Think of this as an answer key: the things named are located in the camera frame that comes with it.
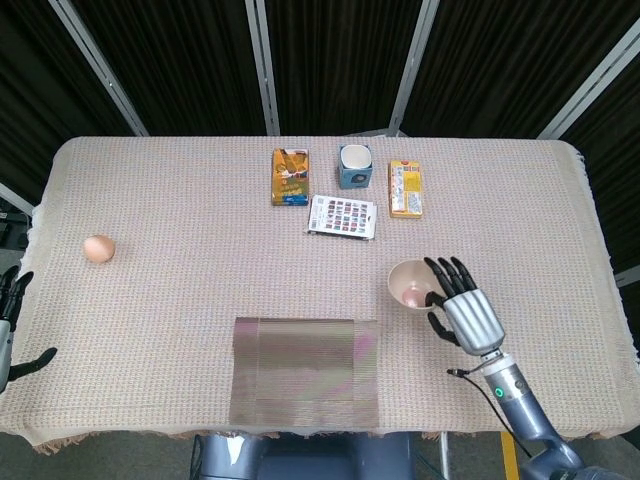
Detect orange and blue box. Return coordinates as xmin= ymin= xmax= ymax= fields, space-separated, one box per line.
xmin=271 ymin=147 xmax=311 ymax=207

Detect white box with picture grid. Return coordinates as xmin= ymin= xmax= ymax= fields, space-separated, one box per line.
xmin=306 ymin=194 xmax=379 ymax=243

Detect brown egg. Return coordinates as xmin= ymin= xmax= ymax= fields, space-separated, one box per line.
xmin=83 ymin=234 xmax=117 ymax=264

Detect yellow flat box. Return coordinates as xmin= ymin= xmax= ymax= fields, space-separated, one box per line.
xmin=388 ymin=159 xmax=426 ymax=220

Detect light blue square box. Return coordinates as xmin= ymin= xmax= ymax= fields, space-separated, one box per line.
xmin=338 ymin=143 xmax=375 ymax=190

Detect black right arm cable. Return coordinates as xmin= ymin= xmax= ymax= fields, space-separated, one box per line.
xmin=446 ymin=363 xmax=534 ymax=460

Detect brown woven placemat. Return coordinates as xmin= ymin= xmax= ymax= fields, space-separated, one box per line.
xmin=228 ymin=316 xmax=380 ymax=427

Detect light brown bowl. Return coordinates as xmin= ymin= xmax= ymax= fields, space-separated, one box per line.
xmin=388 ymin=259 xmax=446 ymax=314

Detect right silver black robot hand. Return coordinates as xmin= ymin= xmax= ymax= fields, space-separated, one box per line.
xmin=423 ymin=256 xmax=506 ymax=357

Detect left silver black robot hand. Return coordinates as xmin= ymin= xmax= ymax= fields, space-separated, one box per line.
xmin=0 ymin=266 xmax=58 ymax=394

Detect beige woven tablecloth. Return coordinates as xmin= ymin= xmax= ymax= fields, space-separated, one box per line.
xmin=0 ymin=135 xmax=639 ymax=457

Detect black equipment stand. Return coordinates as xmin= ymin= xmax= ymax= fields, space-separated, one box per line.
xmin=0 ymin=197 xmax=32 ymax=250

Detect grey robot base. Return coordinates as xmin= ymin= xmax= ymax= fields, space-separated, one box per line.
xmin=192 ymin=432 xmax=416 ymax=480

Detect dark pleated screen panel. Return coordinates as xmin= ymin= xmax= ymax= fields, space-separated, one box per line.
xmin=0 ymin=0 xmax=144 ymax=209
xmin=69 ymin=0 xmax=266 ymax=137
xmin=402 ymin=0 xmax=640 ymax=139
xmin=562 ymin=47 xmax=640 ymax=281
xmin=264 ymin=0 xmax=426 ymax=136

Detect white square cup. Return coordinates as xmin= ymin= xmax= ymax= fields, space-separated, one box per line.
xmin=341 ymin=144 xmax=373 ymax=170

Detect white table leg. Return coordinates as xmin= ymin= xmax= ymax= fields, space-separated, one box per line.
xmin=438 ymin=432 xmax=452 ymax=480

